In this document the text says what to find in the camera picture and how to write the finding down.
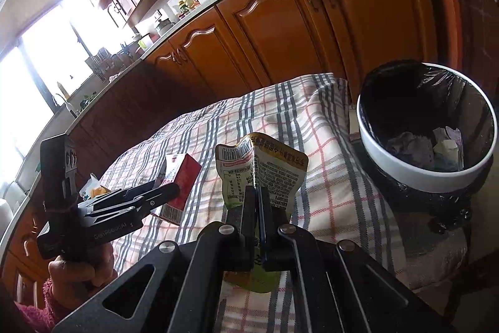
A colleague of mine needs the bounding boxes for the wooden lower kitchen cabinets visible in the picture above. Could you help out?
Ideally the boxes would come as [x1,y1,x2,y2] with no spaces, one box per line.
[0,0,440,294]

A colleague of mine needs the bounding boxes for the person's left hand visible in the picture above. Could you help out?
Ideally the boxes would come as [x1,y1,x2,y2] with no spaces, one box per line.
[48,242,118,310]

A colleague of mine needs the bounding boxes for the white trash bin black liner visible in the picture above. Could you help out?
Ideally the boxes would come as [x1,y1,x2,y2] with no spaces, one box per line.
[356,60,498,234]

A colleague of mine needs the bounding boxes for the red white milk carton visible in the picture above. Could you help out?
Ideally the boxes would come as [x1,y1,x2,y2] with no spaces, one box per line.
[153,154,201,226]

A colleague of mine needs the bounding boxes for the plaid tablecloth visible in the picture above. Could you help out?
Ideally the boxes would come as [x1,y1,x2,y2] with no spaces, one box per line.
[97,72,409,333]

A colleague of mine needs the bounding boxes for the green yellow snack pouch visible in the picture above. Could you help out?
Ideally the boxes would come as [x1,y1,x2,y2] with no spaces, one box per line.
[216,133,309,293]

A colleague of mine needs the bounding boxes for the yellow white plastic wrapper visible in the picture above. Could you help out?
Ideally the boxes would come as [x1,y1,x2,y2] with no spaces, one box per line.
[80,173,110,200]

